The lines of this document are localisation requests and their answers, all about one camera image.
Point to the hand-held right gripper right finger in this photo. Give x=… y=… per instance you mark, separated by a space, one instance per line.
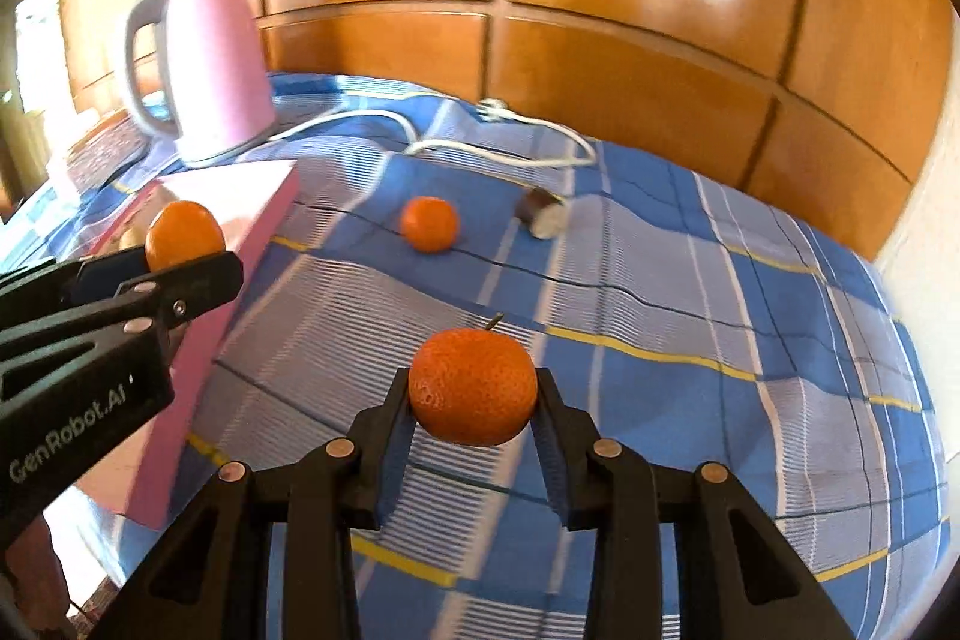
x=555 y=460

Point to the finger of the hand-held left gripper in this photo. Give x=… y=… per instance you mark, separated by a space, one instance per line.
x=105 y=271
x=187 y=287

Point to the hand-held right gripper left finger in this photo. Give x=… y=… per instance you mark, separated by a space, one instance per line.
x=386 y=467

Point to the yellow-orange mandarin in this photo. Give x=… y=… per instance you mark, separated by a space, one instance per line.
x=184 y=233

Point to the pink box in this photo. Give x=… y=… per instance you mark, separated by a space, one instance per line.
x=206 y=385

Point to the orange mandarin with stem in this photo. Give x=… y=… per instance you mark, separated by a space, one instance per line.
x=472 y=389

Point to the person's left forearm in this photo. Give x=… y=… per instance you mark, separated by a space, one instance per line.
x=37 y=565

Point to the brown patterned box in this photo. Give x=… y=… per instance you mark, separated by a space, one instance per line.
x=105 y=156

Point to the blue plaid bedsheet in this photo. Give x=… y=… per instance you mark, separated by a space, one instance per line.
x=675 y=422

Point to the pink electric kettle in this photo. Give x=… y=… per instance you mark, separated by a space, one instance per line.
x=217 y=70

